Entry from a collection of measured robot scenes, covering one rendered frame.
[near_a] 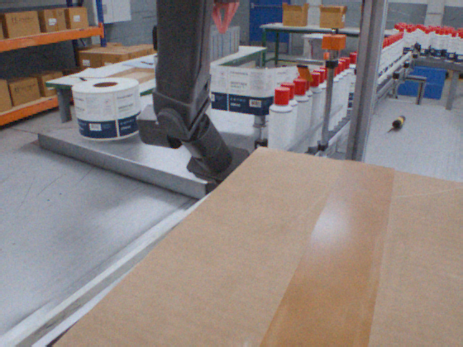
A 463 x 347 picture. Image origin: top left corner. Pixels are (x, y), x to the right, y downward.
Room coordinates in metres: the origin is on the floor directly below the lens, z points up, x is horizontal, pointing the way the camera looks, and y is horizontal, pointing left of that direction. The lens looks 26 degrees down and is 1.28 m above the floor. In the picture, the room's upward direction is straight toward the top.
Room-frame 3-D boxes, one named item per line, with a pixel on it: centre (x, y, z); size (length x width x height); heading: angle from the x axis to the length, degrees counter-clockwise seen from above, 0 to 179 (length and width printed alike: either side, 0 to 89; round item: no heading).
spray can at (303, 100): (0.89, -0.16, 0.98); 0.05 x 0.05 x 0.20
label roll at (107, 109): (1.12, 0.38, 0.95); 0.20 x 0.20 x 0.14
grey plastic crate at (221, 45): (3.12, 0.22, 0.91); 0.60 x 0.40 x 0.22; 158
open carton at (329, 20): (6.33, -1.63, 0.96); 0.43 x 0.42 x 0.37; 62
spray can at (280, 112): (0.80, -0.11, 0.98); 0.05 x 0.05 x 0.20
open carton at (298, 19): (6.61, -1.06, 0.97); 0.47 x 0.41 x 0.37; 151
